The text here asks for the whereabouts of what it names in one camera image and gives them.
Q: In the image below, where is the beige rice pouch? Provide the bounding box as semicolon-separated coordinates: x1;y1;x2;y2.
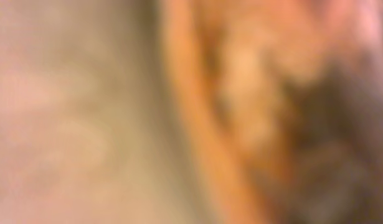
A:
0;0;383;224

